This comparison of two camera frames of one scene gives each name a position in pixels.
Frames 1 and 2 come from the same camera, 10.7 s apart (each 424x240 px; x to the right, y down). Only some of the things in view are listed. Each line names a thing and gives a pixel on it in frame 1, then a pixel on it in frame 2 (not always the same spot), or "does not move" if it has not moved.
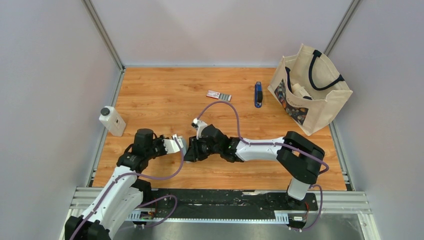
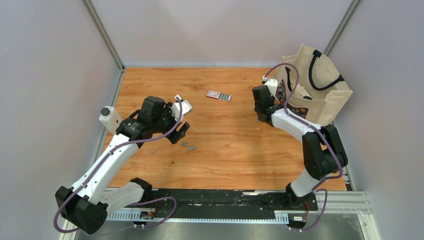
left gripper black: x=159 y=140 → x=174 y=136
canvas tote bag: x=309 y=87 does not move
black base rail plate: x=205 y=201 does not move
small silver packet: x=219 y=95 does not move
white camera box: x=111 y=119 does not move
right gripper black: x=194 y=153 → x=272 y=97
